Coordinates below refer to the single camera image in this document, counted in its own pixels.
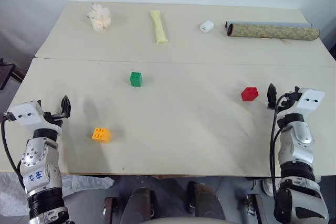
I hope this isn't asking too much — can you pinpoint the grey rolled sheet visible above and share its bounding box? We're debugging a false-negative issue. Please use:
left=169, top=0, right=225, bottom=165
left=225, top=20, right=314, bottom=29

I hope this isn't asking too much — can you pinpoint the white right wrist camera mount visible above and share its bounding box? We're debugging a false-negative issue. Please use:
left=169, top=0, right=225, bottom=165
left=293, top=87, right=326, bottom=120

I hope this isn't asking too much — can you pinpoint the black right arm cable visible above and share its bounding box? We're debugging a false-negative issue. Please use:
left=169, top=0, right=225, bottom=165
left=269, top=94, right=291, bottom=205

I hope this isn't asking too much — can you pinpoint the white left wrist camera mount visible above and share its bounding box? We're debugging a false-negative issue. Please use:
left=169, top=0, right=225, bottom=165
left=7, top=100, right=61, bottom=133

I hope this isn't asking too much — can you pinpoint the red toy brick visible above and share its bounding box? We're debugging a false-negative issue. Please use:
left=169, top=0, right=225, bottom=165
left=240, top=86, right=260, bottom=103

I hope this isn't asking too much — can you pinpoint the crumpled white cloth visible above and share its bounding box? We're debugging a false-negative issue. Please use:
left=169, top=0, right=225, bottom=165
left=86, top=3, right=114, bottom=34

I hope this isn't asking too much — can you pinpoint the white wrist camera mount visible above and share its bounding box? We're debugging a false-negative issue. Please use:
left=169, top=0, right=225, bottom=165
left=7, top=100, right=61, bottom=133
left=293, top=87, right=326, bottom=120

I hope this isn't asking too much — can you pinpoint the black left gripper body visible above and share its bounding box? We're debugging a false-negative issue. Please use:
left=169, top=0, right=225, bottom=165
left=41, top=110, right=66, bottom=128

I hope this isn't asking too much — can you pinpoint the white charger adapter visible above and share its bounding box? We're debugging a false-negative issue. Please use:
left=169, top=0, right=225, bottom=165
left=199, top=20, right=215, bottom=33

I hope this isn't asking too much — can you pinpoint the brown table leg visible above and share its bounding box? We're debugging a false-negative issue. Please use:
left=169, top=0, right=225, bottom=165
left=103, top=196, right=118, bottom=224
left=244, top=193, right=265, bottom=224

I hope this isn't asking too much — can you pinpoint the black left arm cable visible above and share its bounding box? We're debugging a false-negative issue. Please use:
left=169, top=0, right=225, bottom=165
left=1, top=113, right=28, bottom=192

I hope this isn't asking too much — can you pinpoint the rolled patterned olive mat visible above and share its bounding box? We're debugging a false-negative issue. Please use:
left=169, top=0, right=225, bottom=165
left=225, top=23, right=321, bottom=42

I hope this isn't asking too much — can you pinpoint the dark rounded shape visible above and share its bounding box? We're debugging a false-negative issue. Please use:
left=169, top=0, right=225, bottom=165
left=122, top=186, right=159, bottom=223
left=186, top=180, right=227, bottom=221

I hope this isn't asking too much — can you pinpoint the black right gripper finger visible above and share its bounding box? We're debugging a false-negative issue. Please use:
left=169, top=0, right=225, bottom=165
left=271, top=84, right=278, bottom=109
left=266, top=83, right=274, bottom=109

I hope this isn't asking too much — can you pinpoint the clear bubble wrap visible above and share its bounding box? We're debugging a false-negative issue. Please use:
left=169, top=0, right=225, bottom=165
left=0, top=173, right=116, bottom=217

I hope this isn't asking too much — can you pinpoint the black stand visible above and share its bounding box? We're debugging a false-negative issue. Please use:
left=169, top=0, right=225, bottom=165
left=0, top=58, right=25, bottom=91

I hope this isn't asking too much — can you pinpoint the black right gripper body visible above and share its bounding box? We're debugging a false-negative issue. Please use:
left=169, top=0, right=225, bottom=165
left=276, top=86, right=301, bottom=114

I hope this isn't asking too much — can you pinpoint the white shoe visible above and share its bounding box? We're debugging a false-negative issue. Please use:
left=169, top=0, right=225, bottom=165
left=261, top=177, right=275, bottom=197

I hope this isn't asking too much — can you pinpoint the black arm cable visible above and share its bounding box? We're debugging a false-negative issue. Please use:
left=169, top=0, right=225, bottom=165
left=1, top=113, right=28, bottom=192
left=269, top=94, right=291, bottom=205

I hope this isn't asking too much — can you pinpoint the orange toy brick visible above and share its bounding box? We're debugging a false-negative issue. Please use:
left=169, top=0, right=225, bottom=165
left=91, top=127, right=112, bottom=144

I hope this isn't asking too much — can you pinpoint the pale yellow rolled cloth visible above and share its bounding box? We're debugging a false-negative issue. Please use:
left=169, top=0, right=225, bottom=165
left=150, top=9, right=169, bottom=45

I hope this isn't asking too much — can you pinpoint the green toy brick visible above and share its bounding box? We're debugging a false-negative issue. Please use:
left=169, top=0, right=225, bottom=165
left=129, top=71, right=144, bottom=88

